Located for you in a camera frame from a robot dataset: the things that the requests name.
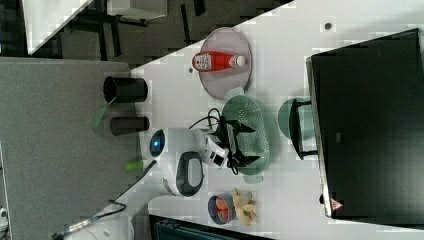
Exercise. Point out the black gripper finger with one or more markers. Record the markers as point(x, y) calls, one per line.
point(243, 160)
point(242, 128)

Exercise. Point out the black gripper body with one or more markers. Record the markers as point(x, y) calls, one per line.
point(226, 132)

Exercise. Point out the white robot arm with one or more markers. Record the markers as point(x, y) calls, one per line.
point(179, 155)

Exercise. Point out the yellow plush toy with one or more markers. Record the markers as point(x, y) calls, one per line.
point(244, 206)

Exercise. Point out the green plastic cup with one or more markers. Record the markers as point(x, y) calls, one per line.
point(305, 117)

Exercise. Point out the red ketchup bottle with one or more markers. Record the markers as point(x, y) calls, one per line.
point(212, 61)

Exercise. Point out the round grey plate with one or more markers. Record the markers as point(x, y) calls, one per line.
point(218, 84)

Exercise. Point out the green pear toy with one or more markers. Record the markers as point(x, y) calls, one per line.
point(134, 165)

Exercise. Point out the black cylinder container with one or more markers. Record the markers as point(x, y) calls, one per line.
point(127, 125)
point(125, 90)

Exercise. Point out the black toaster oven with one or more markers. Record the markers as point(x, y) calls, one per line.
point(368, 121)

